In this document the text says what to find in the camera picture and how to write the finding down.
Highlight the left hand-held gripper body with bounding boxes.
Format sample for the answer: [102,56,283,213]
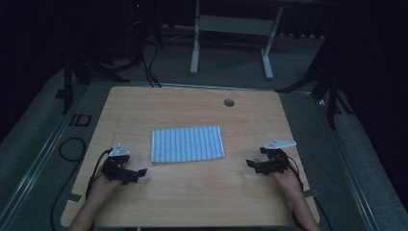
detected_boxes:
[100,142,133,183]

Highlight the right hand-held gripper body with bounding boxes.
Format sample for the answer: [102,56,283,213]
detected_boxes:
[259,138,297,175]

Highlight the blue striped towel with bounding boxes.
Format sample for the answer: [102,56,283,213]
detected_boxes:
[150,125,226,164]

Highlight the person's left hand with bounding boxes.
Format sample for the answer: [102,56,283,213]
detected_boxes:
[87,172,125,206]

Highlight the person's right hand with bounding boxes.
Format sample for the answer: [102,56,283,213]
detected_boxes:
[272,167,305,197]

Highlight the black tripod stand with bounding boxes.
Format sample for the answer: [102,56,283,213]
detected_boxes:
[62,52,131,116]
[276,47,355,130]

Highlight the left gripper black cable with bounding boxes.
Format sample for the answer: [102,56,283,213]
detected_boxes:
[50,147,115,231]

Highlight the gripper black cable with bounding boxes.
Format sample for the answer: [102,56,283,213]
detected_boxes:
[286,155,335,231]
[50,147,115,231]

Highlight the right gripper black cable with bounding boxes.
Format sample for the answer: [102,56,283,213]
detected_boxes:
[286,155,335,231]

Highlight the black looped floor cable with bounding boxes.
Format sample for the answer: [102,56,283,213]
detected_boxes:
[58,137,88,163]

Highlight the black rectangular floor frame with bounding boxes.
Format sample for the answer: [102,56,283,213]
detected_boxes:
[67,113,93,127]

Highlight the grey metal floor rail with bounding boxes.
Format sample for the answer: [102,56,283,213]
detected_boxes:
[0,85,89,225]
[312,92,381,231]

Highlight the black hanging cables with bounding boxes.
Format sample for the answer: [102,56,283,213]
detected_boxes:
[140,39,163,89]

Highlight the white metal desk frame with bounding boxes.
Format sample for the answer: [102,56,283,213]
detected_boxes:
[190,0,285,81]

